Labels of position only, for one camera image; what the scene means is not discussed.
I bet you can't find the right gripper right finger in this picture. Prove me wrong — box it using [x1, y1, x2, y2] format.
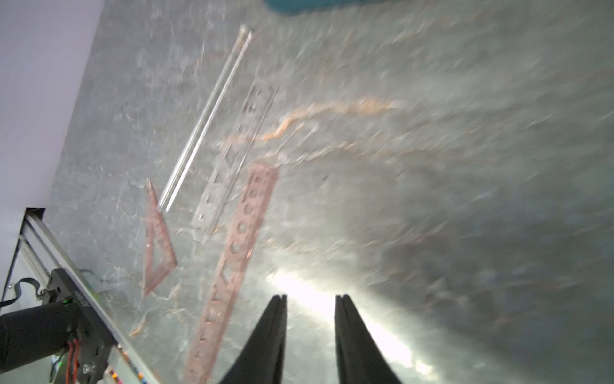
[334, 294, 401, 384]

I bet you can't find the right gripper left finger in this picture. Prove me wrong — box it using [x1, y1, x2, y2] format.
[221, 295, 288, 384]

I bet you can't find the short clear straight ruler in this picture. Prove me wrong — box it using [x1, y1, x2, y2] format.
[191, 81, 278, 235]

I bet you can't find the pink triangle ruler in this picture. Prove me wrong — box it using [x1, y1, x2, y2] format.
[142, 179, 177, 298]

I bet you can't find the long pink straight ruler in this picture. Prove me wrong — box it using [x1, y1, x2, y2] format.
[184, 162, 278, 383]

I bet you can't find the clear long straight ruler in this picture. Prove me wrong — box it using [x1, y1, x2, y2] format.
[158, 24, 253, 212]

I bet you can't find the teal plastic storage box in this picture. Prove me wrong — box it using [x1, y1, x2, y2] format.
[264, 0, 378, 14]

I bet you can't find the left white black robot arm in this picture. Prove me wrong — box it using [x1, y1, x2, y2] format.
[1, 302, 79, 374]

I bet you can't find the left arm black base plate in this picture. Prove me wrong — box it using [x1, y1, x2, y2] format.
[43, 268, 116, 383]

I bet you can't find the aluminium rail frame front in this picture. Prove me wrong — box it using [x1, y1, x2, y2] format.
[1, 211, 161, 383]

